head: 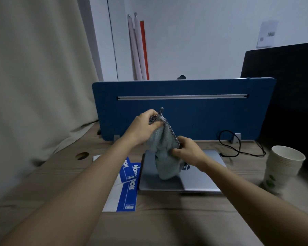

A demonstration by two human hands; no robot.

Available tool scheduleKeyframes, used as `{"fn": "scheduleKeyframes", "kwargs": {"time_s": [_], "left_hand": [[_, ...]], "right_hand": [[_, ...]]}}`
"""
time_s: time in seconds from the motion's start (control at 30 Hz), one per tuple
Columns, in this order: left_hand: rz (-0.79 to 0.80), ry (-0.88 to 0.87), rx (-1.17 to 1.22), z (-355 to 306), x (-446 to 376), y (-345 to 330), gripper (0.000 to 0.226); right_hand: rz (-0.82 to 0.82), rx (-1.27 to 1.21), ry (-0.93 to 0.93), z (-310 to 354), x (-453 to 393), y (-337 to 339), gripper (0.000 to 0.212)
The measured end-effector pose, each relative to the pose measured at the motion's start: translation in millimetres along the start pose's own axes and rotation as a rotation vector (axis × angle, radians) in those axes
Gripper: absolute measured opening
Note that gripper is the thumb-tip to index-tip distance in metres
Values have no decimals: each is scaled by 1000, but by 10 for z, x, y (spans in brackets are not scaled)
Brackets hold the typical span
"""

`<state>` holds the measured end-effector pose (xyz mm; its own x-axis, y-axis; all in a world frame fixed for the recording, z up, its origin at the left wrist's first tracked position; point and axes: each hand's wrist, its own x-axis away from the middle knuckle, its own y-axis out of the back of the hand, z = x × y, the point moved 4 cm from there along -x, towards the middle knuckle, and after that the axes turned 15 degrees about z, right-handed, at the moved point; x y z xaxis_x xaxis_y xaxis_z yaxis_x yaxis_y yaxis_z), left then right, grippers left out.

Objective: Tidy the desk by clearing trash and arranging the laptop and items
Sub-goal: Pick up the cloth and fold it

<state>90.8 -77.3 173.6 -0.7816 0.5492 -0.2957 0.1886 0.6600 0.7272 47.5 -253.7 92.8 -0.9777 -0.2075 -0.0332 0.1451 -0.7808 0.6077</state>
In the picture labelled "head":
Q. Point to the person's right hand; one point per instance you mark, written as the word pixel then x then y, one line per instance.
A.
pixel 191 153

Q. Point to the person's left hand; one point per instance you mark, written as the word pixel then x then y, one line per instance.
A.
pixel 141 129

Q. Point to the grey cleaning cloth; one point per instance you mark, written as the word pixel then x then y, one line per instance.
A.
pixel 164 156

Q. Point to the silver laptop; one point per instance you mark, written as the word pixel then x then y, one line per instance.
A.
pixel 202 181

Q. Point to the person's right forearm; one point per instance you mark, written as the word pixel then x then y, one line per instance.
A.
pixel 259 204

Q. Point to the person's left forearm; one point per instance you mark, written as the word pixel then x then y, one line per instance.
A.
pixel 74 199

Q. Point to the blue desk divider panel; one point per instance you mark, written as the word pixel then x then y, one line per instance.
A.
pixel 195 115

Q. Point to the wooden desk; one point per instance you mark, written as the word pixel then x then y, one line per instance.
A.
pixel 182 215

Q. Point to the red strip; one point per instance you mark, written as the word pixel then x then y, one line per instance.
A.
pixel 145 53

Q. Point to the white tube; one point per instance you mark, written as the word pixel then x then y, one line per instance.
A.
pixel 140 48
pixel 134 48

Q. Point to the stack of white paper cups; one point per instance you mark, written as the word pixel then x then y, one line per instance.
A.
pixel 279 171

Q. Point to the black divider panel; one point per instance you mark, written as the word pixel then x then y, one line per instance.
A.
pixel 292 99

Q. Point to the beige curtain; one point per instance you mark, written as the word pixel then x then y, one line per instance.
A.
pixel 28 99

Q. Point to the white paper notice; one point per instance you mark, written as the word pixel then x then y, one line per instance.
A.
pixel 267 34

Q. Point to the grey divider bracket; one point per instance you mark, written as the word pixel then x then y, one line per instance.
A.
pixel 236 138
pixel 116 138

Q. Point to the silver divider rail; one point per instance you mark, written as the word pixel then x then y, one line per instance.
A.
pixel 182 97

